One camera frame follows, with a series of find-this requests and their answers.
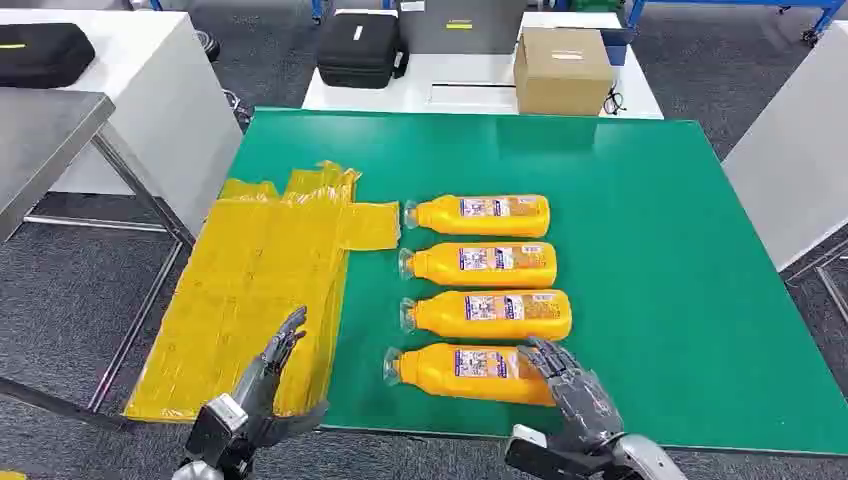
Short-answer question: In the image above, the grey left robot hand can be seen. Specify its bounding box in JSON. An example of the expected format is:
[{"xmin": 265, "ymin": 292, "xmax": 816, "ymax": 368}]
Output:
[{"xmin": 228, "ymin": 305, "xmax": 331, "ymax": 449}]

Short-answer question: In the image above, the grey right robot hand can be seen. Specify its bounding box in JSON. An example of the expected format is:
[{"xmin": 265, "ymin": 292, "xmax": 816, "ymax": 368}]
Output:
[{"xmin": 516, "ymin": 337, "xmax": 625, "ymax": 457}]

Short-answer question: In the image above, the orange drink bottle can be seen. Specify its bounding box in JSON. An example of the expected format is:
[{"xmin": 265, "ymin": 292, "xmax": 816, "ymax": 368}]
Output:
[
  {"xmin": 398, "ymin": 241, "xmax": 558, "ymax": 289},
  {"xmin": 382, "ymin": 341, "xmax": 558, "ymax": 408},
  {"xmin": 403, "ymin": 193, "xmax": 552, "ymax": 240},
  {"xmin": 399, "ymin": 289, "xmax": 574, "ymax": 343}
]

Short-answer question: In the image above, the yellow plastic sheet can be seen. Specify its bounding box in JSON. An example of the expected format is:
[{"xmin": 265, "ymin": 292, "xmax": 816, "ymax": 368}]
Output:
[{"xmin": 123, "ymin": 160, "xmax": 402, "ymax": 424}]

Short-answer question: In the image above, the green table mat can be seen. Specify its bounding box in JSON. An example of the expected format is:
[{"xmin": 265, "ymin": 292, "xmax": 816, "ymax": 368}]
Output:
[{"xmin": 227, "ymin": 107, "xmax": 848, "ymax": 457}]

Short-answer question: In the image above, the white cabinet table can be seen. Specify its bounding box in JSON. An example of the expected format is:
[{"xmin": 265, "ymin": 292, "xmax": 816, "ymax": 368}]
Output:
[{"xmin": 0, "ymin": 7, "xmax": 244, "ymax": 238}]

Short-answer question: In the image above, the pale grey table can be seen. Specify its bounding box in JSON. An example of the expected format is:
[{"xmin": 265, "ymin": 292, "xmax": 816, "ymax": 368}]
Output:
[{"xmin": 720, "ymin": 19, "xmax": 848, "ymax": 274}]

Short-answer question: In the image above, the brown cardboard box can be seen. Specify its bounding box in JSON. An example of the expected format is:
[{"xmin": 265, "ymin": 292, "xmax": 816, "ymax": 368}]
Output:
[{"xmin": 513, "ymin": 26, "xmax": 615, "ymax": 118}]

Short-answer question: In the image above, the steel bench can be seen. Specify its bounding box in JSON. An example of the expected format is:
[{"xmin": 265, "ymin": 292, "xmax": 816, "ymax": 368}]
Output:
[{"xmin": 0, "ymin": 87, "xmax": 197, "ymax": 429}]

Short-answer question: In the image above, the white desk with slot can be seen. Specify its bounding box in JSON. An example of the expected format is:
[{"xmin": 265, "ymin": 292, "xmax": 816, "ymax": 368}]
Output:
[{"xmin": 301, "ymin": 9, "xmax": 665, "ymax": 121}]

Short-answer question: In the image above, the black wheel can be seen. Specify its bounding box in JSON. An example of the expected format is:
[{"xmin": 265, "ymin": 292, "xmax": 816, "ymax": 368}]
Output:
[{"xmin": 194, "ymin": 29, "xmax": 222, "ymax": 65}]

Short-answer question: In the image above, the black case with white label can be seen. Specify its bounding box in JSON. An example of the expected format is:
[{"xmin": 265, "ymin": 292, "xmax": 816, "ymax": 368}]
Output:
[{"xmin": 315, "ymin": 11, "xmax": 410, "ymax": 91}]

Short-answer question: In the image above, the dark blue box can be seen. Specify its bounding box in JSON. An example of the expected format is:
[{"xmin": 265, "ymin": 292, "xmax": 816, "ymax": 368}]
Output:
[{"xmin": 599, "ymin": 27, "xmax": 635, "ymax": 68}]

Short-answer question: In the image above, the dark grey equipment case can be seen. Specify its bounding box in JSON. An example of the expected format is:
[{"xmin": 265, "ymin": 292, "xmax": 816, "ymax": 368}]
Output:
[{"xmin": 397, "ymin": 0, "xmax": 528, "ymax": 56}]

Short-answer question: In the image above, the black case with yellow stripe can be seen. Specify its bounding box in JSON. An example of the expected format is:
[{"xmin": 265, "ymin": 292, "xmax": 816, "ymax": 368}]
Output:
[{"xmin": 0, "ymin": 22, "xmax": 97, "ymax": 90}]

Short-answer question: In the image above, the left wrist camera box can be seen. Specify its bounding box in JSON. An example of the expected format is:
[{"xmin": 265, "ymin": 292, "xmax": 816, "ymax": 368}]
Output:
[{"xmin": 185, "ymin": 393, "xmax": 250, "ymax": 468}]

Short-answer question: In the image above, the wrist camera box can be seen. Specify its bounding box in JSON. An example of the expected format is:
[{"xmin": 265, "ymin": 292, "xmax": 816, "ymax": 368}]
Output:
[
  {"xmin": 504, "ymin": 424, "xmax": 584, "ymax": 480},
  {"xmin": 185, "ymin": 393, "xmax": 250, "ymax": 468}
]

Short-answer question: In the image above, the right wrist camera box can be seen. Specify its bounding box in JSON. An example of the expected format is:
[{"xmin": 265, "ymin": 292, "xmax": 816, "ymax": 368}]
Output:
[{"xmin": 504, "ymin": 424, "xmax": 584, "ymax": 480}]

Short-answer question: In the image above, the black cable on desk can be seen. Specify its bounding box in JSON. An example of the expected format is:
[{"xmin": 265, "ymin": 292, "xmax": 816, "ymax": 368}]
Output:
[{"xmin": 602, "ymin": 82, "xmax": 628, "ymax": 117}]

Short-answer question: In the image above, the blue metal frame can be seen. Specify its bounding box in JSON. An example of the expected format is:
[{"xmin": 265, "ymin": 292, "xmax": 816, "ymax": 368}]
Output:
[{"xmin": 624, "ymin": 0, "xmax": 848, "ymax": 42}]

